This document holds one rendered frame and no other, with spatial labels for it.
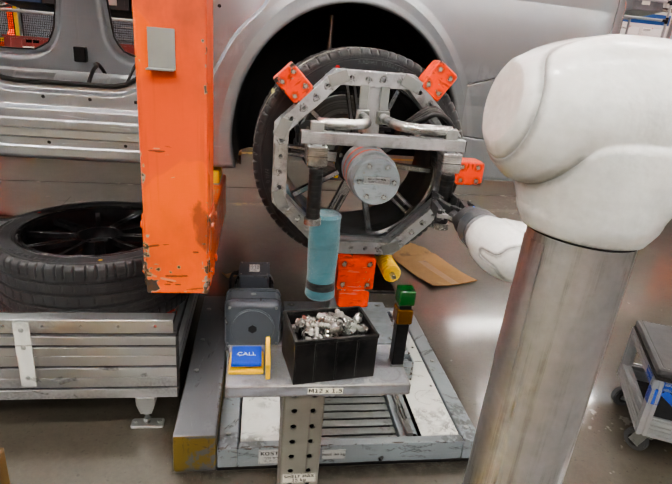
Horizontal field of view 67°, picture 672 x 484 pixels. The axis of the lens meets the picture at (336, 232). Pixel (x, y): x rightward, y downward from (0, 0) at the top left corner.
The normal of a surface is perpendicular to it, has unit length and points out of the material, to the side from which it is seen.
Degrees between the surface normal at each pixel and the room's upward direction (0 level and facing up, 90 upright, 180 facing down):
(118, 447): 0
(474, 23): 90
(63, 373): 90
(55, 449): 0
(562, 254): 87
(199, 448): 90
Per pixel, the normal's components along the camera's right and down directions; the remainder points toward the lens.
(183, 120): 0.13, 0.36
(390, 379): 0.08, -0.93
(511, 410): -0.74, 0.12
